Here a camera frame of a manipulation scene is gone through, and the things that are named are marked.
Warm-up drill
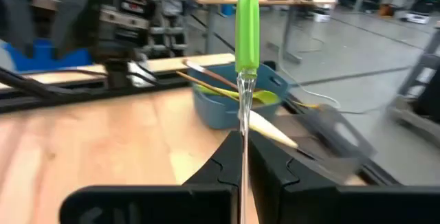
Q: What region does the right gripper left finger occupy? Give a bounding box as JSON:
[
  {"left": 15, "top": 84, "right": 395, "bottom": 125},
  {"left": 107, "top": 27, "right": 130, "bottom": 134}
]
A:
[{"left": 60, "top": 131, "right": 241, "bottom": 224}]

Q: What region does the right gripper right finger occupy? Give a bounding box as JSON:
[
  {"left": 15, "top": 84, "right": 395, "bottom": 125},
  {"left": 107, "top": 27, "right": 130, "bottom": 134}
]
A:
[{"left": 247, "top": 131, "right": 440, "bottom": 224}]

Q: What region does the cream-handled table knife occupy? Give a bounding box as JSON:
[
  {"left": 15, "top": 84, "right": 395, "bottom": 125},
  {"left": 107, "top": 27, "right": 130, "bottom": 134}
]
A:
[{"left": 239, "top": 109, "right": 299, "bottom": 149}]

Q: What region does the lime green silicone spoon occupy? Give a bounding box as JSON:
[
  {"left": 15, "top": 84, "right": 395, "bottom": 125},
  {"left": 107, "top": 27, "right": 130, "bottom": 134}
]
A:
[{"left": 194, "top": 85, "right": 280, "bottom": 107}]

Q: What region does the gold metal spoon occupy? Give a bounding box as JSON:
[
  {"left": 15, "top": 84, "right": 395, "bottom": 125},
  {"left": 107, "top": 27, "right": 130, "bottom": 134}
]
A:
[{"left": 175, "top": 71, "right": 241, "bottom": 102}]

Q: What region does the brown wooden spoon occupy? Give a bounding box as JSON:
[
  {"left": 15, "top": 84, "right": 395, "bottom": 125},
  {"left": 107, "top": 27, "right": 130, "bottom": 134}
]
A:
[{"left": 181, "top": 58, "right": 240, "bottom": 91}]

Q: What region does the green spatula clear handle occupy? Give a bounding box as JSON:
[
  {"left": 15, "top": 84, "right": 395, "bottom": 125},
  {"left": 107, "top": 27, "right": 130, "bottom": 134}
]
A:
[{"left": 234, "top": 0, "right": 261, "bottom": 224}]

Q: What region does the teal plastic bin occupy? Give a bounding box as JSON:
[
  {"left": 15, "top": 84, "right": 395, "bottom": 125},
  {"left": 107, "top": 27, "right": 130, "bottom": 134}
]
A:
[{"left": 188, "top": 62, "right": 290, "bottom": 131}]

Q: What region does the grey metal stand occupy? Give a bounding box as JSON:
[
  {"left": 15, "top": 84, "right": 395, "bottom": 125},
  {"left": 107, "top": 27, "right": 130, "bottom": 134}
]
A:
[{"left": 386, "top": 21, "right": 440, "bottom": 146}]

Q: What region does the wooden background table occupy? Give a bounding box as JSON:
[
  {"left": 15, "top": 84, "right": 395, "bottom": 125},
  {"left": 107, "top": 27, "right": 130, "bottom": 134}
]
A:
[{"left": 187, "top": 0, "right": 340, "bottom": 65}]

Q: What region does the blue plastic object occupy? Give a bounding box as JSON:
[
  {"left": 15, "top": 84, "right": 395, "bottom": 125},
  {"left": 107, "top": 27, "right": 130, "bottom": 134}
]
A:
[{"left": 0, "top": 38, "right": 94, "bottom": 72}]

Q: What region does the yellow floor cable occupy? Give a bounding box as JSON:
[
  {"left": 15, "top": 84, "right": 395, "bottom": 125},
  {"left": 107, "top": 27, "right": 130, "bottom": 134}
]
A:
[{"left": 290, "top": 99, "right": 326, "bottom": 111}]

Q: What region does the white floor cable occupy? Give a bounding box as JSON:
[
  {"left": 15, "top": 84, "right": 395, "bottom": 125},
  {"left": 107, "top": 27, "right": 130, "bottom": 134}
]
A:
[{"left": 277, "top": 54, "right": 342, "bottom": 110}]

